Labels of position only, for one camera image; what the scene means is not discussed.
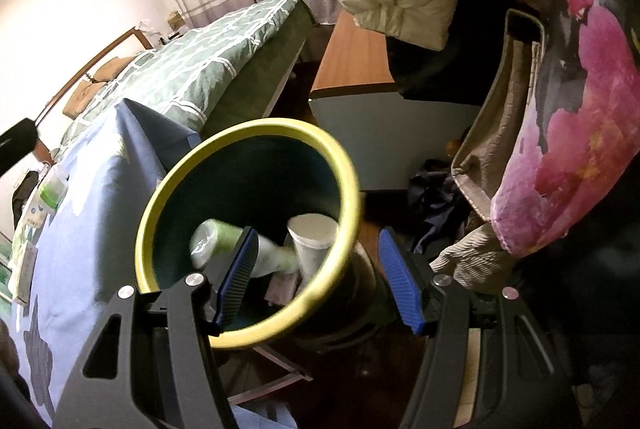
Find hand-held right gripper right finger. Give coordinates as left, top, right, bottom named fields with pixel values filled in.
left=378, top=227, right=583, bottom=429

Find white paper cup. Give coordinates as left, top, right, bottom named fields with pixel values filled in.
left=287, top=214, right=338, bottom=290

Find yellow-rimmed dark trash bin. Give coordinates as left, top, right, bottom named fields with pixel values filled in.
left=135, top=119, right=381, bottom=355

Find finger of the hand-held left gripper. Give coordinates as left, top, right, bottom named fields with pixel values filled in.
left=0, top=119, right=38, bottom=175

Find dark blue clothes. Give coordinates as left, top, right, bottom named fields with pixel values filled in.
left=407, top=159, right=481, bottom=255

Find pink floral cloth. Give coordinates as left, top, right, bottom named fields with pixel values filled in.
left=490, top=0, right=640, bottom=260

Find white ribbed cloth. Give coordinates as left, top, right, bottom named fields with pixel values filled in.
left=430, top=224, right=521, bottom=295

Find dark round stool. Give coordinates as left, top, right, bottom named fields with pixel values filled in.
left=295, top=249, right=396, bottom=350

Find wooden side cabinet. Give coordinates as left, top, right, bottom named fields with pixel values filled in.
left=307, top=12, right=483, bottom=192

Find pink strawberry milk carton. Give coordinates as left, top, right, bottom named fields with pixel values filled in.
left=265, top=271, right=301, bottom=305

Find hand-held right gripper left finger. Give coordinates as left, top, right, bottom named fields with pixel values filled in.
left=65, top=225, right=261, bottom=429

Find plain brown pillow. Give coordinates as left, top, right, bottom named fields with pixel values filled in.
left=92, top=59, right=126, bottom=82

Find cream carton box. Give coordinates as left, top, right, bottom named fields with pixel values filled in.
left=15, top=241, right=40, bottom=305

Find blue star-print tablecloth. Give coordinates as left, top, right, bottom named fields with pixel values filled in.
left=0, top=98, right=201, bottom=429

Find green and white bottle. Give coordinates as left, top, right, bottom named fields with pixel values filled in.
left=190, top=219, right=301, bottom=277

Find bed with green plaid duvet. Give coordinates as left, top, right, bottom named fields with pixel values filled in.
left=60, top=0, right=308, bottom=155

